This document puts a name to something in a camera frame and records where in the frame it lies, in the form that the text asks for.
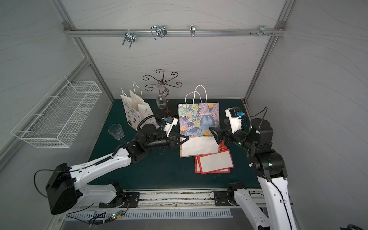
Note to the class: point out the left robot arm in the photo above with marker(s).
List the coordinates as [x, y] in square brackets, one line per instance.
[64, 188]

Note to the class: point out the clear glass tumbler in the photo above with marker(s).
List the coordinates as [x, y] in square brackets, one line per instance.
[116, 132]

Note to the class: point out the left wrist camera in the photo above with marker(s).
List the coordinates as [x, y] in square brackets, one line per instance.
[170, 122]

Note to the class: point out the black metal cup tree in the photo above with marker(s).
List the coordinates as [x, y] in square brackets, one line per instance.
[162, 85]

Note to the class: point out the white printed paper bag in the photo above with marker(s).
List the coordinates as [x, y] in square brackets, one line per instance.
[136, 109]

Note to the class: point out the white wire wall basket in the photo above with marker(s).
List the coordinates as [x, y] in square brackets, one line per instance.
[55, 121]

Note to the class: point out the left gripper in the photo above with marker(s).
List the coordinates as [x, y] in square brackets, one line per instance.
[174, 141]

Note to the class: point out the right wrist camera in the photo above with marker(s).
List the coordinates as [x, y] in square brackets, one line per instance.
[235, 114]

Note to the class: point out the aluminium top rail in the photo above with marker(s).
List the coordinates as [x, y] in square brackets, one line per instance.
[170, 32]

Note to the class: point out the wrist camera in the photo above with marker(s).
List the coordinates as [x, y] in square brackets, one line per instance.
[235, 114]
[170, 122]

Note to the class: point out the floral print paper bag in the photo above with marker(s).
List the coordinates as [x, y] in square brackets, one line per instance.
[195, 120]

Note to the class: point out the slotted cable duct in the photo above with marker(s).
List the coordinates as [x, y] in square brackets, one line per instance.
[153, 214]

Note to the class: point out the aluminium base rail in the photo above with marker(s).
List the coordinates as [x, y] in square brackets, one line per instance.
[107, 197]

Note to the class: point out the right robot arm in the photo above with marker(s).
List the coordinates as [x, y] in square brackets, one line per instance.
[270, 169]

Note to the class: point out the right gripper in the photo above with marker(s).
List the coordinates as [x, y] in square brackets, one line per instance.
[225, 136]

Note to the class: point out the red RICH paper bag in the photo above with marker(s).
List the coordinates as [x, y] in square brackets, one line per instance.
[197, 168]

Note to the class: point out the clear wine glass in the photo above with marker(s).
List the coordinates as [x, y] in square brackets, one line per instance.
[161, 100]

